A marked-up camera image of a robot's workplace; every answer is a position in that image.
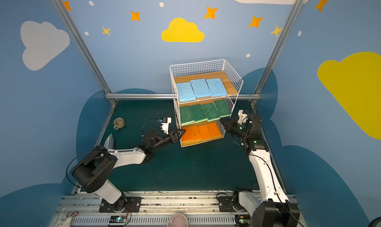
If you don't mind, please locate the orange sponge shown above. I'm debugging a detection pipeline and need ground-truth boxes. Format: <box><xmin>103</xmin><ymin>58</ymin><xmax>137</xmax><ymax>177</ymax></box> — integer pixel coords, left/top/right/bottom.
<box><xmin>181</xmin><ymin>127</ymin><xmax>192</xmax><ymax>144</ymax></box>
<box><xmin>198</xmin><ymin>125</ymin><xmax>212</xmax><ymax>141</ymax></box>
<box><xmin>207</xmin><ymin>122</ymin><xmax>222</xmax><ymax>139</ymax></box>
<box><xmin>188</xmin><ymin>125</ymin><xmax>202</xmax><ymax>142</ymax></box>

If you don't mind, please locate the green sponge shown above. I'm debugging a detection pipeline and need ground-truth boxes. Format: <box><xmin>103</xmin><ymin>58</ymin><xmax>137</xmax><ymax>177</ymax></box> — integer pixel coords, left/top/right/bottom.
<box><xmin>213</xmin><ymin>99</ymin><xmax>232</xmax><ymax>118</ymax></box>
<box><xmin>201</xmin><ymin>103</ymin><xmax>220</xmax><ymax>122</ymax></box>
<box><xmin>189</xmin><ymin>104</ymin><xmax>207</xmax><ymax>124</ymax></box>

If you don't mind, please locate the blue sponge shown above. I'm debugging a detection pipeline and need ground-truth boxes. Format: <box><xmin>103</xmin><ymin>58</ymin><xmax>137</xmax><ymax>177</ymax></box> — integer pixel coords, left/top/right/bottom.
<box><xmin>190</xmin><ymin>79</ymin><xmax>211</xmax><ymax>99</ymax></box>
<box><xmin>176</xmin><ymin>82</ymin><xmax>196</xmax><ymax>102</ymax></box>
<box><xmin>206</xmin><ymin>78</ymin><xmax>227</xmax><ymax>97</ymax></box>

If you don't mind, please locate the white wire wooden shelf rack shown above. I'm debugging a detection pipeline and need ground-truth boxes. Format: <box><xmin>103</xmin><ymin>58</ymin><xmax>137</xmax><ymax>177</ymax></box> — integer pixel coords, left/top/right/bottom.
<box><xmin>169</xmin><ymin>59</ymin><xmax>243</xmax><ymax>147</ymax></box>

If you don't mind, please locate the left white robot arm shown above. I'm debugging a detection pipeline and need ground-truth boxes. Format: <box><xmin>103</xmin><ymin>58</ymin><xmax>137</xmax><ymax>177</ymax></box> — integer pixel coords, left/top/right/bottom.
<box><xmin>71</xmin><ymin>129</ymin><xmax>186</xmax><ymax>205</ymax></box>

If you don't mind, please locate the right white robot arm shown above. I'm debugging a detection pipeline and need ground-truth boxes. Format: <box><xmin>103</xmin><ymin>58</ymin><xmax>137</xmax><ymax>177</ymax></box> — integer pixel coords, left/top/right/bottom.
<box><xmin>221</xmin><ymin>110</ymin><xmax>302</xmax><ymax>227</ymax></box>

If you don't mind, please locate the beige ceramic mug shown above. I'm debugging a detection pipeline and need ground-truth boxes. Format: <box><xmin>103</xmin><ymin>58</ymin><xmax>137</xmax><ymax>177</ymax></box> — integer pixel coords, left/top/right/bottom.
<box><xmin>113</xmin><ymin>118</ymin><xmax>125</xmax><ymax>130</ymax></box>

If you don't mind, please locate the grey metal garden trowel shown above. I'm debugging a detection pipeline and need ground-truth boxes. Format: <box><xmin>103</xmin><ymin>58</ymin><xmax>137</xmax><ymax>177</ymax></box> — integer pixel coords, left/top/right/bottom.
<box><xmin>104</xmin><ymin>134</ymin><xmax>115</xmax><ymax>150</ymax></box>

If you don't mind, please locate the pink round object front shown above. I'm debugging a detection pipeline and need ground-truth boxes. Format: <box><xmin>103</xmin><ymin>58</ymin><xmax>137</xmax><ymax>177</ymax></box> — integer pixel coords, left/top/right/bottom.
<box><xmin>167</xmin><ymin>213</ymin><xmax>189</xmax><ymax>227</ymax></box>

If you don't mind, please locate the right green circuit board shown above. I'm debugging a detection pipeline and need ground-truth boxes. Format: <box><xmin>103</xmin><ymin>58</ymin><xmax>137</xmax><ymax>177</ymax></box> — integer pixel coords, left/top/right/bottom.
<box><xmin>234</xmin><ymin>215</ymin><xmax>250</xmax><ymax>227</ymax></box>

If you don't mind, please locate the green circuit board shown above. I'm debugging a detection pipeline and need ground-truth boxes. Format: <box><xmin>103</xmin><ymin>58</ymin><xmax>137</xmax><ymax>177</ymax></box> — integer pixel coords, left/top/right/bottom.
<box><xmin>234</xmin><ymin>215</ymin><xmax>250</xmax><ymax>227</ymax></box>
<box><xmin>109</xmin><ymin>216</ymin><xmax>127</xmax><ymax>225</ymax></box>

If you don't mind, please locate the left green circuit board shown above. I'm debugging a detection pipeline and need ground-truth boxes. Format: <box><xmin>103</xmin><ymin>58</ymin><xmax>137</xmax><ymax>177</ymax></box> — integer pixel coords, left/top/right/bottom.
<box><xmin>109</xmin><ymin>216</ymin><xmax>127</xmax><ymax>225</ymax></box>

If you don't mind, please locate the white crumpled object front left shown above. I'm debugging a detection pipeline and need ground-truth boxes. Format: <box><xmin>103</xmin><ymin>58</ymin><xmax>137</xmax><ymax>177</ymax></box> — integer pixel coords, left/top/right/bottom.
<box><xmin>54</xmin><ymin>217</ymin><xmax>72</xmax><ymax>227</ymax></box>

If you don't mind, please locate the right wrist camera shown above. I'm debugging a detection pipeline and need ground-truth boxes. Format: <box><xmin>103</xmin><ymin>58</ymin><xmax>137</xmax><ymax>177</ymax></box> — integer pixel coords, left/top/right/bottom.
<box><xmin>238</xmin><ymin>110</ymin><xmax>248</xmax><ymax>125</ymax></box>

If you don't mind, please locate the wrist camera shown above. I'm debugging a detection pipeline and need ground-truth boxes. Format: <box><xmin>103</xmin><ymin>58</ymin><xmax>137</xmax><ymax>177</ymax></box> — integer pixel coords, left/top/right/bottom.
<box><xmin>238</xmin><ymin>110</ymin><xmax>248</xmax><ymax>125</ymax></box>
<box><xmin>159</xmin><ymin>117</ymin><xmax>172</xmax><ymax>134</ymax></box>

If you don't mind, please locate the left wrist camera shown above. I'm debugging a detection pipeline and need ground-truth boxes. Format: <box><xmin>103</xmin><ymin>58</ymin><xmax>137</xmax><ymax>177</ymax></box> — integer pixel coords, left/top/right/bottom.
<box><xmin>159</xmin><ymin>117</ymin><xmax>172</xmax><ymax>134</ymax></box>

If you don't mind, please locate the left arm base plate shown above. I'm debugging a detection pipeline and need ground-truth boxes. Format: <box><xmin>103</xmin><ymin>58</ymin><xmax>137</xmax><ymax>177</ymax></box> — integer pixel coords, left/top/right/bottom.
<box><xmin>99</xmin><ymin>196</ymin><xmax>142</xmax><ymax>213</ymax></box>

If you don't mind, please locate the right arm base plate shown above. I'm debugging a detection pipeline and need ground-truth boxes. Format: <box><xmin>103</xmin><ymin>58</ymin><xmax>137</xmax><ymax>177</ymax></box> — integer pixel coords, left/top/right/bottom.
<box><xmin>216</xmin><ymin>193</ymin><xmax>243</xmax><ymax>212</ymax></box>

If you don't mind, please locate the aluminium front rail frame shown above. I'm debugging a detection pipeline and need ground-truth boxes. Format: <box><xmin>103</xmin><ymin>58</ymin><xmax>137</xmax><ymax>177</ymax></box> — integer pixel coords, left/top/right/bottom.
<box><xmin>49</xmin><ymin>190</ymin><xmax>261</xmax><ymax>227</ymax></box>

